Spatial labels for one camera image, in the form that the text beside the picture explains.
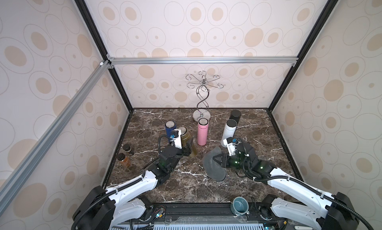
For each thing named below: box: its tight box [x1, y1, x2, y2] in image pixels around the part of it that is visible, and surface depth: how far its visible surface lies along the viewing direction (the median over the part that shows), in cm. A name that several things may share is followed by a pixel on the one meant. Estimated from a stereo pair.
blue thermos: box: [164, 120, 177, 138], surface depth 85 cm
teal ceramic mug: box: [230, 196, 250, 217], surface depth 74 cm
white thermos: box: [220, 118, 238, 148], surface depth 85 cm
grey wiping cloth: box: [202, 146, 227, 182], surface depth 77 cm
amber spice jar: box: [116, 152, 132, 169], surface depth 86 cm
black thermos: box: [228, 109, 242, 127], surface depth 91 cm
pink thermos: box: [197, 117, 210, 147], surface depth 89 cm
